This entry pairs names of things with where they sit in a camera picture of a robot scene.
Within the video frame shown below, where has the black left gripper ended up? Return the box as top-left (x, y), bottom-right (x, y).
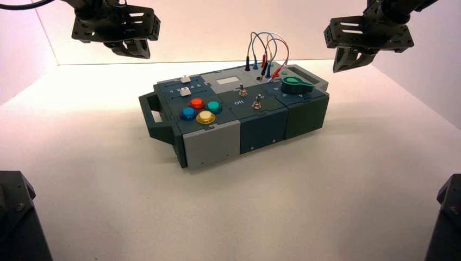
top-left (71, 4), bottom-right (161, 59)

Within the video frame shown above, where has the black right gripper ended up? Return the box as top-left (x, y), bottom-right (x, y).
top-left (323, 14), bottom-right (415, 73)

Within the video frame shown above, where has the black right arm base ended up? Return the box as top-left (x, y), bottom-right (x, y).
top-left (425, 173), bottom-right (461, 261)

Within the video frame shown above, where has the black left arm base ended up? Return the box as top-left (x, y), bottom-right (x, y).
top-left (0, 170), bottom-right (54, 261)

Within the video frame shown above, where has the green rotary pointer knob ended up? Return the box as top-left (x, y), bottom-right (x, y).
top-left (281, 76), bottom-right (315, 95)

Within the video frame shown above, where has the blue round push button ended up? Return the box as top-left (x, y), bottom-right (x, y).
top-left (179, 107), bottom-right (198, 121)

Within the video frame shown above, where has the yellow round push button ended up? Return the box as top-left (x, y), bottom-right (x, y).
top-left (196, 110), bottom-right (217, 126)

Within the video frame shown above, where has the blue grey task box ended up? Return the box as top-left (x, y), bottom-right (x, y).
top-left (138, 65), bottom-right (330, 169)

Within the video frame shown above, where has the white banana plug cable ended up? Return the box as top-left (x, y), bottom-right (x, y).
top-left (268, 33), bottom-right (290, 71)

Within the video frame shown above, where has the red banana plug cable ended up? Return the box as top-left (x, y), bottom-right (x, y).
top-left (261, 38), bottom-right (290, 80)

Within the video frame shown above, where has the blue banana plug cable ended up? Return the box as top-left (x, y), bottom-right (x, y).
top-left (252, 33), bottom-right (279, 79)

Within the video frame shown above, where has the black banana plug cable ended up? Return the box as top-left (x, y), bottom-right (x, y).
top-left (245, 32), bottom-right (270, 83)

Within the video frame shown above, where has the thin black hanging cable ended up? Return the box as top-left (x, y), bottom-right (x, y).
top-left (0, 0), bottom-right (55, 11)

